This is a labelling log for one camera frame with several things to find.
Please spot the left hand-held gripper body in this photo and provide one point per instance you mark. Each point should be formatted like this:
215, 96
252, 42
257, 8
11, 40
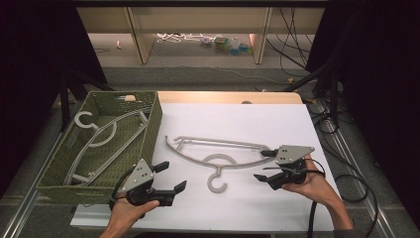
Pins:
140, 177

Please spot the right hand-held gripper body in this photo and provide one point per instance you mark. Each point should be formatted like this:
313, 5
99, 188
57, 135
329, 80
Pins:
292, 153

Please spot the green woven basket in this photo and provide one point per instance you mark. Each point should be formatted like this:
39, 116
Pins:
132, 132

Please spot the person's left hand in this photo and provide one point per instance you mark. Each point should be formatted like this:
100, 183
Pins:
128, 213

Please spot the person's right hand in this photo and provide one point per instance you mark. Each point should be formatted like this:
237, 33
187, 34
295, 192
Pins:
317, 188

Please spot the white table mat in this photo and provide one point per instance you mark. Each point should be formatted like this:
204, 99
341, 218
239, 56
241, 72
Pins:
231, 117

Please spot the small yellow connector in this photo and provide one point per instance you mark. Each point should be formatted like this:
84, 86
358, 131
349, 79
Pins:
290, 80

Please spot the black metal stand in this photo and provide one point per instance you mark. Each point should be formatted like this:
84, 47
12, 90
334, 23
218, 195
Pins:
333, 92
64, 102

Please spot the blue plastic toy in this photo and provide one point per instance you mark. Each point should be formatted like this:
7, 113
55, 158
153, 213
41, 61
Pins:
243, 48

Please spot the black curtain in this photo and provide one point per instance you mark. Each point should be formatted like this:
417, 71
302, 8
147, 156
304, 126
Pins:
389, 99
29, 82

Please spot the white plastic bottle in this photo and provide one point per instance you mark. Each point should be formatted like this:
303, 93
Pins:
235, 44

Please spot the colourful toy box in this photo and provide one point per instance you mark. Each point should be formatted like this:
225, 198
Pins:
221, 43

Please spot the small purple toy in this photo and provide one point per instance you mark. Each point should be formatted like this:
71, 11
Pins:
206, 42

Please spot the small white object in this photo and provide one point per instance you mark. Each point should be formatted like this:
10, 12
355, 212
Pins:
118, 45

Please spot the aluminium frame rail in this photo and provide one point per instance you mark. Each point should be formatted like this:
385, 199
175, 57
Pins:
23, 211
343, 150

